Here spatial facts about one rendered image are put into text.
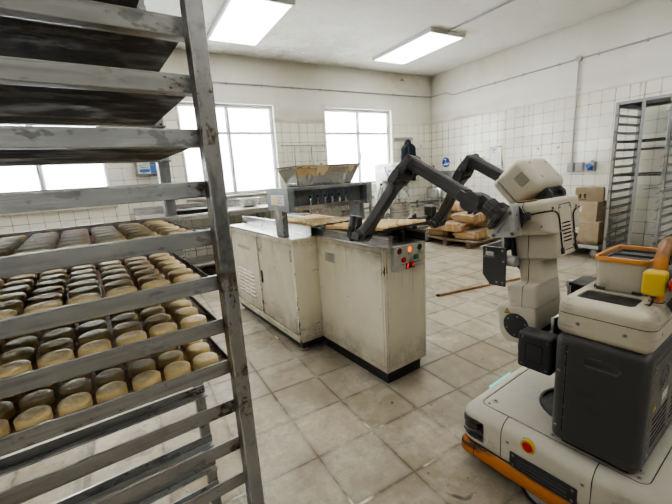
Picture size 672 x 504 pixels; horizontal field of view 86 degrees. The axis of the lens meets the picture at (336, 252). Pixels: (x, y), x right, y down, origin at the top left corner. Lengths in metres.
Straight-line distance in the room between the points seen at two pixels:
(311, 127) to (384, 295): 4.52
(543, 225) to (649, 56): 4.59
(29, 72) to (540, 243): 1.49
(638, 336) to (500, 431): 0.63
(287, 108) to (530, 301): 5.09
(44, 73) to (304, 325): 2.18
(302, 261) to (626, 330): 1.79
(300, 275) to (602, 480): 1.81
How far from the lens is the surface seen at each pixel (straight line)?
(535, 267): 1.60
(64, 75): 0.71
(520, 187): 1.54
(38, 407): 0.85
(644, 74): 5.92
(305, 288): 2.53
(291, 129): 6.05
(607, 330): 1.35
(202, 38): 0.73
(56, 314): 0.71
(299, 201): 2.51
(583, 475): 1.57
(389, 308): 2.07
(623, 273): 1.46
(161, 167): 1.13
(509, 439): 1.65
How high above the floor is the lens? 1.24
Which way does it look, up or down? 12 degrees down
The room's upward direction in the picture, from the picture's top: 4 degrees counter-clockwise
